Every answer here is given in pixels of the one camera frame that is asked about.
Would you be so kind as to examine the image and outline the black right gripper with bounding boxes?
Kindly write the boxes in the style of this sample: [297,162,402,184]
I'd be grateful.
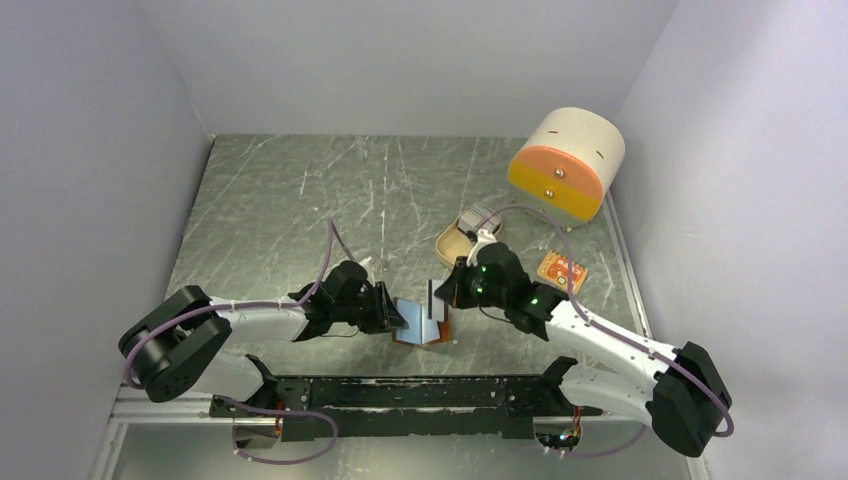
[435,256,509,309]

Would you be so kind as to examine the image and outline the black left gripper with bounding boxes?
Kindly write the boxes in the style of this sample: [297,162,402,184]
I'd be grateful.
[333,281,409,334]

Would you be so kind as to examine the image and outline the beige plastic tray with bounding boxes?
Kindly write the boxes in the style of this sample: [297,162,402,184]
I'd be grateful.
[435,216,500,269]

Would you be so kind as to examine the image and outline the grey credit card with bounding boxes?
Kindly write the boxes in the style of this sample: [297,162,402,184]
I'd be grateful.
[427,279,448,323]

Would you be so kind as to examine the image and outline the brown leather card holder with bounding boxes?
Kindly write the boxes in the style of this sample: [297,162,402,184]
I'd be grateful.
[392,299,451,347]

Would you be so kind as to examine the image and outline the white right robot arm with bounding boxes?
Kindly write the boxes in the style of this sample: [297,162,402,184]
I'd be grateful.
[434,242,732,458]

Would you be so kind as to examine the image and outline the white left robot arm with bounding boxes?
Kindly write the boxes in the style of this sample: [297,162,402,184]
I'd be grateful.
[118,260,408,416]

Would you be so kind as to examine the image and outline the orange patterned card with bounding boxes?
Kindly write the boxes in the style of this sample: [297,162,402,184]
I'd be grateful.
[536,250,588,293]

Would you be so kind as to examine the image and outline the stack of grey cards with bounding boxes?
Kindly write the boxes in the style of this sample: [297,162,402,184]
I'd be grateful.
[457,204,502,234]

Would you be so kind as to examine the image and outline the round pastel drawer box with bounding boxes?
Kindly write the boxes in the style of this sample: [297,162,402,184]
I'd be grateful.
[506,107,626,227]

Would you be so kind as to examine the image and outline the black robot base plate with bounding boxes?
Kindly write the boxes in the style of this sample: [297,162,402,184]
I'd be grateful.
[209,374,604,444]

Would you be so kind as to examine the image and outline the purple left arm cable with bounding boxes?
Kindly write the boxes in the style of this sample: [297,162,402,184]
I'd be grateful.
[122,219,386,466]

